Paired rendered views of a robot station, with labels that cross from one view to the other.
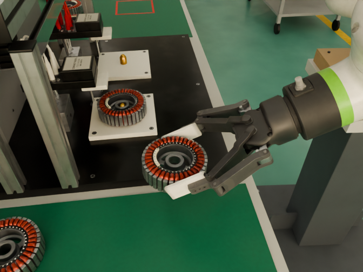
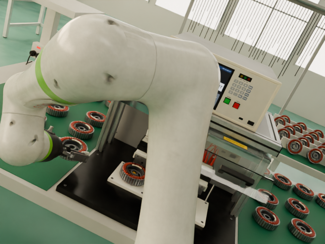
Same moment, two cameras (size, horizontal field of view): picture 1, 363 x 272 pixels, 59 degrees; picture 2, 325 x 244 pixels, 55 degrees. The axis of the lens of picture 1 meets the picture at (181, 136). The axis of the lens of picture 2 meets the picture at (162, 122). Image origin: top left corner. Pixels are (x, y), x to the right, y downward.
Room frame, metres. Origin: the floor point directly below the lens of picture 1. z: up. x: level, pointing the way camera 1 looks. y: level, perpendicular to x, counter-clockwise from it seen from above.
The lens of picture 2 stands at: (0.86, -0.87, 1.47)
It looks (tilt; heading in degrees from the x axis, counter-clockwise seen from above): 22 degrees down; 103
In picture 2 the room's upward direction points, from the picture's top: 23 degrees clockwise
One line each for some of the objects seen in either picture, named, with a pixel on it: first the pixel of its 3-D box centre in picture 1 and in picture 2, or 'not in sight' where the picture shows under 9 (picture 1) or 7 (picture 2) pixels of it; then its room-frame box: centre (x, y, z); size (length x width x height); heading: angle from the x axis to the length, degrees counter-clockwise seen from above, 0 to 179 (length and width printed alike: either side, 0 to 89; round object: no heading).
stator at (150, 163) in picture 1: (174, 163); (71, 148); (0.38, 0.01, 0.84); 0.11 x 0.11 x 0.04
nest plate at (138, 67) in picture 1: (123, 65); (188, 205); (0.84, 0.17, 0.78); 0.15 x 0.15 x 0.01; 7
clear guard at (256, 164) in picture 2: not in sight; (235, 158); (0.91, 0.18, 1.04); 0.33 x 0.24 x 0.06; 97
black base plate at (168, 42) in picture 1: (119, 93); (159, 193); (0.72, 0.17, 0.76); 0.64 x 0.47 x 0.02; 7
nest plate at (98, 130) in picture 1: (123, 115); (132, 178); (0.60, 0.14, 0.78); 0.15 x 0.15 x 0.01; 7
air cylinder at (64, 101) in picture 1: (58, 113); (144, 158); (0.58, 0.28, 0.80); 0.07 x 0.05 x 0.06; 7
